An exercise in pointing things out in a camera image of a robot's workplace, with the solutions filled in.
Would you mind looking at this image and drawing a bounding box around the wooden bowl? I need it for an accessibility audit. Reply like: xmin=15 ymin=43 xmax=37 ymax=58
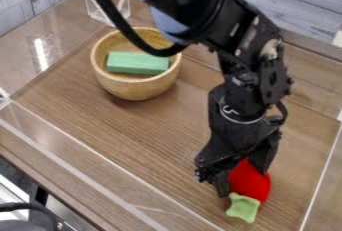
xmin=90 ymin=30 xmax=182 ymax=101

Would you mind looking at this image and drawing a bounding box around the red plush strawberry toy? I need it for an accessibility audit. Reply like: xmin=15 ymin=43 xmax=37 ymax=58
xmin=226 ymin=159 xmax=271 ymax=224

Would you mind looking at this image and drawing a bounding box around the green rectangular block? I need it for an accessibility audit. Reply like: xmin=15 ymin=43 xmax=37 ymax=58
xmin=107 ymin=51 xmax=171 ymax=75

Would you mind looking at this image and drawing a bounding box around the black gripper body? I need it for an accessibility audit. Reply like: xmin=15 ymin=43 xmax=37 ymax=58
xmin=194 ymin=86 xmax=283 ymax=184

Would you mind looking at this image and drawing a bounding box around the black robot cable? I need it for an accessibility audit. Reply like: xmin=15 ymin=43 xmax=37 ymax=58
xmin=78 ymin=0 xmax=188 ymax=58

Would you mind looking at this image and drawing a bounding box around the clear acrylic corner bracket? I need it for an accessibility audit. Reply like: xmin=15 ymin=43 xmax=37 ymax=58
xmin=86 ymin=0 xmax=131 ymax=28

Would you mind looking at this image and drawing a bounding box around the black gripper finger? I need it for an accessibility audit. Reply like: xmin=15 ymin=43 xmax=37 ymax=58
xmin=214 ymin=172 xmax=230 ymax=198
xmin=249 ymin=139 xmax=279 ymax=174

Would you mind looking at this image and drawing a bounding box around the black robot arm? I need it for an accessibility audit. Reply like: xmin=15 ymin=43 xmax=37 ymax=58
xmin=136 ymin=0 xmax=293 ymax=197

